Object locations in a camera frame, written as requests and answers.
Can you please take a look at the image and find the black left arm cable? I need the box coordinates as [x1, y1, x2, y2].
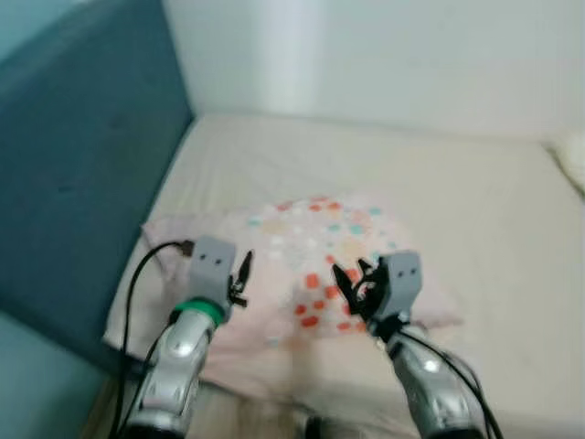
[110, 240, 195, 439]

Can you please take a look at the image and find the teal padded headboard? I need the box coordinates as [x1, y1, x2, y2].
[0, 0, 195, 367]

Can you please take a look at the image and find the pink pillow with orange spots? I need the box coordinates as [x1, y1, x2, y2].
[139, 194, 465, 353]

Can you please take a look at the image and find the cream sheeted bed mattress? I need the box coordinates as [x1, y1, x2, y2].
[102, 112, 585, 431]

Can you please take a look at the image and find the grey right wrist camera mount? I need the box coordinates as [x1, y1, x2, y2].
[379, 253, 423, 321]

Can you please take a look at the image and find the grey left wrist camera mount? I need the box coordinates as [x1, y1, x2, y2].
[187, 236, 239, 307]

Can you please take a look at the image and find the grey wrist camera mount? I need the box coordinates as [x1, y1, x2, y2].
[187, 236, 239, 307]
[379, 253, 423, 321]

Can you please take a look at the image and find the cream cartoon print quilt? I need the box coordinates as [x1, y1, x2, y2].
[548, 130, 585, 195]

